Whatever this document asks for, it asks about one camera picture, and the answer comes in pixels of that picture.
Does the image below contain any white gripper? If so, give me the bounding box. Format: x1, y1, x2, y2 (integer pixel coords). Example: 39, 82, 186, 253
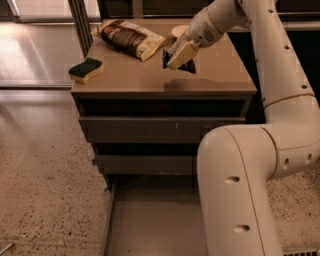
167, 9, 223, 69

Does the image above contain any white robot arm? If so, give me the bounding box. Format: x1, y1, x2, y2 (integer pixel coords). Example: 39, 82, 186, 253
165, 0, 320, 256

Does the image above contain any brown drawer cabinet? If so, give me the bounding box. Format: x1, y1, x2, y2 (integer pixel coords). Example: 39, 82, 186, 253
71, 36, 257, 185

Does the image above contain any top drawer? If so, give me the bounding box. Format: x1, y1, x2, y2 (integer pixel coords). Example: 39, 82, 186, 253
79, 116, 245, 144

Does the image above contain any middle drawer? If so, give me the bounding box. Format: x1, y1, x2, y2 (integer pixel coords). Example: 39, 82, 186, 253
95, 155, 196, 175

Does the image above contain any open bottom drawer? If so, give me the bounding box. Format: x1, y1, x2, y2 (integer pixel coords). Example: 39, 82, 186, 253
101, 184, 207, 256

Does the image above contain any white ceramic bowl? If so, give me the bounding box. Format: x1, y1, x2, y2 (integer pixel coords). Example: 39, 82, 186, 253
171, 25, 189, 38

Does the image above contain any brown chip bag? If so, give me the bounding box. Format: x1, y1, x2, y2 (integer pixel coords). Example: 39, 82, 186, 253
91, 19, 166, 61

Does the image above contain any green yellow sponge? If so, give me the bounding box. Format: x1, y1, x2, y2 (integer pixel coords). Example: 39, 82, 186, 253
69, 58, 104, 84

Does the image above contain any floor vent grille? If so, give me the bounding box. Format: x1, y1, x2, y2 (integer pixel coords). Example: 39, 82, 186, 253
283, 248, 320, 256

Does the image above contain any metal rod on floor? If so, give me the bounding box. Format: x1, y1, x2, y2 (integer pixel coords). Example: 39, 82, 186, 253
0, 243, 14, 256

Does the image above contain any dark metal post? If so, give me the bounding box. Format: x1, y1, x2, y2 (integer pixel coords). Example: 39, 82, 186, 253
68, 0, 93, 57

